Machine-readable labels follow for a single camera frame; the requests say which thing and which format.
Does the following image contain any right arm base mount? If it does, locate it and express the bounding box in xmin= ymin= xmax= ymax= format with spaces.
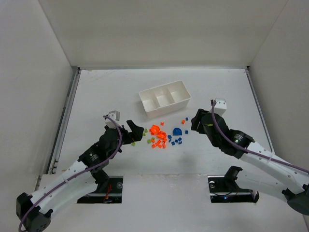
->
xmin=208 ymin=166 xmax=259 ymax=203

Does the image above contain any large orange round lego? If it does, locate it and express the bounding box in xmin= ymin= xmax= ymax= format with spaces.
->
xmin=149 ymin=125 xmax=161 ymax=135

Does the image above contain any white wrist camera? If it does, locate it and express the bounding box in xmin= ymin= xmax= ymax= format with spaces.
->
xmin=211 ymin=98 xmax=227 ymax=116
xmin=105 ymin=110 xmax=120 ymax=129

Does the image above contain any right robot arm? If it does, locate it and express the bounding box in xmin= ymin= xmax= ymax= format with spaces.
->
xmin=191 ymin=109 xmax=309 ymax=215

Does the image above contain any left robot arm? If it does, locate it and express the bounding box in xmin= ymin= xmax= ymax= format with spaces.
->
xmin=16 ymin=116 xmax=144 ymax=232

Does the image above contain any blue arch lego piece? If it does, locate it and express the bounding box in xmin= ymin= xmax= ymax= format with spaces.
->
xmin=173 ymin=128 xmax=182 ymax=136

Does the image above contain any white three-compartment container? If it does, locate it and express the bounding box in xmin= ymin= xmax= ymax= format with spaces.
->
xmin=139 ymin=80 xmax=191 ymax=118

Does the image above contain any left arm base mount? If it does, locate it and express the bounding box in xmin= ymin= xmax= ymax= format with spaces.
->
xmin=77 ymin=176 xmax=124 ymax=204

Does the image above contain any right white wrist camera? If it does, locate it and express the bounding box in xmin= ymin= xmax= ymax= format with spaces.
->
xmin=211 ymin=98 xmax=227 ymax=116

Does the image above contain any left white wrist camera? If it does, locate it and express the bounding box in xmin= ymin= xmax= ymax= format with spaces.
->
xmin=105 ymin=110 xmax=120 ymax=129

